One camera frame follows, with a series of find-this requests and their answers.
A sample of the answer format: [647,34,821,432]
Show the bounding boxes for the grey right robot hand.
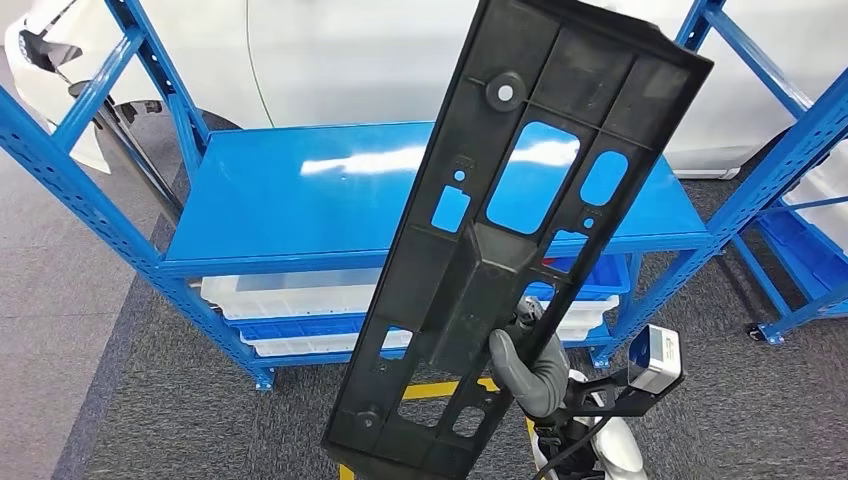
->
[488,296,572,421]

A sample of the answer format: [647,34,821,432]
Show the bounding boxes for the black plastic plate part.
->
[321,0,715,480]

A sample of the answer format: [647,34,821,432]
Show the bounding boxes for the blue metal shelf rack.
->
[0,0,848,393]
[728,135,848,347]

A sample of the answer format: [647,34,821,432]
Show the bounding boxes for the blue plastic tray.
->
[227,312,372,343]
[525,253,633,303]

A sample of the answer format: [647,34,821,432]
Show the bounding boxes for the large white plastic tray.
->
[199,267,387,322]

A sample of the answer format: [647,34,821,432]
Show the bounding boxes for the white car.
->
[3,0,848,181]

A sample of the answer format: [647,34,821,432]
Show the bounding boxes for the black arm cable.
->
[529,392,637,480]

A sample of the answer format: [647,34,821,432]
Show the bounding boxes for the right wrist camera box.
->
[563,323,685,420]

